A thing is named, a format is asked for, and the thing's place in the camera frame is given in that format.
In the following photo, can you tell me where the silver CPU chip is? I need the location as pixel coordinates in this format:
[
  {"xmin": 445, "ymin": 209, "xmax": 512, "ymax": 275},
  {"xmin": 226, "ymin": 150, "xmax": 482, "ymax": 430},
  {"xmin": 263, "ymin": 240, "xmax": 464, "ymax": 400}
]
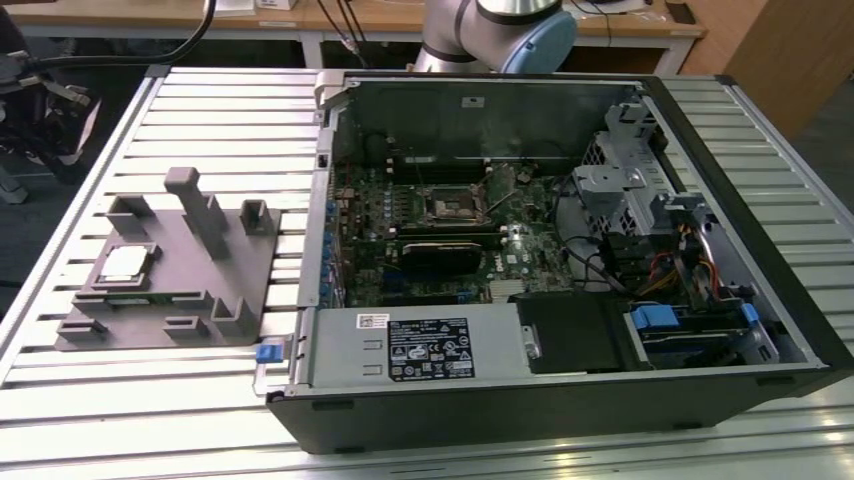
[{"xmin": 98, "ymin": 244, "xmax": 161, "ymax": 281}]

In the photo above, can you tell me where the metal socket cover frame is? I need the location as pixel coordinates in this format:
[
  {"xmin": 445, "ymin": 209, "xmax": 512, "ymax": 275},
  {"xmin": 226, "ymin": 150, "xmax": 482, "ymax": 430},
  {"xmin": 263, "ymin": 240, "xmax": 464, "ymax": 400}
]
[{"xmin": 478, "ymin": 166, "xmax": 522, "ymax": 214}]

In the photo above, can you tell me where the CPU socket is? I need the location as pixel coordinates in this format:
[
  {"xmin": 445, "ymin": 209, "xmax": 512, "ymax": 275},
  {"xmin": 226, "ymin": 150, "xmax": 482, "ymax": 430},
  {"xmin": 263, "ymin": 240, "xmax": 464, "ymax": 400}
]
[{"xmin": 413, "ymin": 183, "xmax": 497, "ymax": 226}]

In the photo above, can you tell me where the grey stand foot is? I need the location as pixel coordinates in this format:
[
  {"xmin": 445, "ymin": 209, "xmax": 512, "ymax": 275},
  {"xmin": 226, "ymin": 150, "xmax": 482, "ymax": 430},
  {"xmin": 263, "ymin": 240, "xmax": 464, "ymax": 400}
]
[{"xmin": 0, "ymin": 164, "xmax": 30, "ymax": 205}]

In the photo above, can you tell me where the wooden desk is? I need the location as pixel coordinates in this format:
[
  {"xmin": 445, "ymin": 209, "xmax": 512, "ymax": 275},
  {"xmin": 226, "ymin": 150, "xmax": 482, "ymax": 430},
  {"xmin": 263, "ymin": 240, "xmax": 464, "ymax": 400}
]
[{"xmin": 0, "ymin": 0, "xmax": 709, "ymax": 76}]

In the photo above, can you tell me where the grey parts rack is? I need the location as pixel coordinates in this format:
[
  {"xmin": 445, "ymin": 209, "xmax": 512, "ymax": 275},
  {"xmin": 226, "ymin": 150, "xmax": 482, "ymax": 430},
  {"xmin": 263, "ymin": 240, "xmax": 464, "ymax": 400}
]
[{"xmin": 53, "ymin": 166, "xmax": 286, "ymax": 351}]

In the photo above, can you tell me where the green RAM stick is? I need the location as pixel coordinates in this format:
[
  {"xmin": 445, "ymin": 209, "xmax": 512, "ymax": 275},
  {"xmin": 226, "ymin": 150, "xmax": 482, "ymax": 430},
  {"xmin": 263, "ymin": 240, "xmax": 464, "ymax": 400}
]
[
  {"xmin": 99, "ymin": 293, "xmax": 182, "ymax": 307},
  {"xmin": 400, "ymin": 235, "xmax": 506, "ymax": 250}
]

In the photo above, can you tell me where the grey plastic case latch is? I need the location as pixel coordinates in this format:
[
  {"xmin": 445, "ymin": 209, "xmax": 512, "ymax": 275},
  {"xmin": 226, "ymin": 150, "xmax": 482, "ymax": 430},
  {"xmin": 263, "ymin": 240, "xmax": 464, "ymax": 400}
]
[{"xmin": 313, "ymin": 69, "xmax": 350, "ymax": 109}]

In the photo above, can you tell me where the silver power supply unit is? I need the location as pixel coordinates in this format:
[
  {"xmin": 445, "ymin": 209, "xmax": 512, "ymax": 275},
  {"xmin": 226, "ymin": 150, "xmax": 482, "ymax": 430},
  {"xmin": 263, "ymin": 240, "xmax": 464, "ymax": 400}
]
[{"xmin": 293, "ymin": 305, "xmax": 536, "ymax": 391}]

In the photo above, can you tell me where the black graphics card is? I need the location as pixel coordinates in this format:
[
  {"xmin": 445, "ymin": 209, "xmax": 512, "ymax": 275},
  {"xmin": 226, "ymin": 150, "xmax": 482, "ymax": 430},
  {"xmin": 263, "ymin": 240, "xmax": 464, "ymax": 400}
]
[{"xmin": 397, "ymin": 240, "xmax": 485, "ymax": 275}]

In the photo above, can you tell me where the green motherboard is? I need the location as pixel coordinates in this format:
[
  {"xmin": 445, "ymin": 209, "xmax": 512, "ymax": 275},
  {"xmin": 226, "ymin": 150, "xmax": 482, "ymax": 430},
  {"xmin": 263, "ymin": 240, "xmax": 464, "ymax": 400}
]
[{"xmin": 326, "ymin": 162, "xmax": 582, "ymax": 309}]

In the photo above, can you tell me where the silver metal drive cage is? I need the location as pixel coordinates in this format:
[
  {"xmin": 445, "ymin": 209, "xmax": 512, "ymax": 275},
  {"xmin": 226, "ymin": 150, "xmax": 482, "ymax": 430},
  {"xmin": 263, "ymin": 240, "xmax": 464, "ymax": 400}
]
[{"xmin": 570, "ymin": 97, "xmax": 676, "ymax": 239}]

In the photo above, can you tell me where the black plastic shroud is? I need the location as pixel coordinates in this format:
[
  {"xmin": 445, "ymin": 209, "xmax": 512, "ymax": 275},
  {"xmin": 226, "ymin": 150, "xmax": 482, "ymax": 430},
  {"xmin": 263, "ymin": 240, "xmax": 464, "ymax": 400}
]
[{"xmin": 517, "ymin": 292, "xmax": 636, "ymax": 376}]

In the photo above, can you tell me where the black plastic holder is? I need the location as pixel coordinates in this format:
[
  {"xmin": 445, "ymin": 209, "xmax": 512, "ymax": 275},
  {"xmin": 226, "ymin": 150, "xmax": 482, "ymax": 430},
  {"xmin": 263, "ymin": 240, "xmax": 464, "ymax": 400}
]
[{"xmin": 600, "ymin": 232, "xmax": 662, "ymax": 276}]

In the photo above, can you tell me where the black open PC case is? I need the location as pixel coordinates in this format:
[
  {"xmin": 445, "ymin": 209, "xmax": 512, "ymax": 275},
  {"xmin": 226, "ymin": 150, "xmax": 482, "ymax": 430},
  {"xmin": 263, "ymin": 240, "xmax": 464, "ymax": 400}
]
[{"xmin": 265, "ymin": 69, "xmax": 854, "ymax": 456}]

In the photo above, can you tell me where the blue disk carrier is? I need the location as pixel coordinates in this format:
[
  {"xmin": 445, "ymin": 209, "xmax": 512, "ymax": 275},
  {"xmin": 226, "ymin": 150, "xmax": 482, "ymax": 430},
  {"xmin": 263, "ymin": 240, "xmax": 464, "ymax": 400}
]
[{"xmin": 626, "ymin": 299, "xmax": 763, "ymax": 361}]

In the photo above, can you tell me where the wooden cabinet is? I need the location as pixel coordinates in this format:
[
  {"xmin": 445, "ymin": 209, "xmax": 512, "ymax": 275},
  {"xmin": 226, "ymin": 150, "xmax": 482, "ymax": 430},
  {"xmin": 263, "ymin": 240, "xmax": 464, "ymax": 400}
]
[{"xmin": 680, "ymin": 0, "xmax": 854, "ymax": 141}]

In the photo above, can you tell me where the grey plastic drive bracket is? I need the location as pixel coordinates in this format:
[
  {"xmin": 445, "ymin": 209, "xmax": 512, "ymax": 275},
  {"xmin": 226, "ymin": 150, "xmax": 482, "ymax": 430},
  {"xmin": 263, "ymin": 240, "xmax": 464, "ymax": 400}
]
[{"xmin": 650, "ymin": 192, "xmax": 722, "ymax": 241}]

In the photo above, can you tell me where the coloured wire bundle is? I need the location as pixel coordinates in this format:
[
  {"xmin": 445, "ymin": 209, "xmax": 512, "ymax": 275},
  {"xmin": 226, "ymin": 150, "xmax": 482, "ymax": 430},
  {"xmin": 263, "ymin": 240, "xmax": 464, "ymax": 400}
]
[{"xmin": 640, "ymin": 222, "xmax": 729, "ymax": 304}]

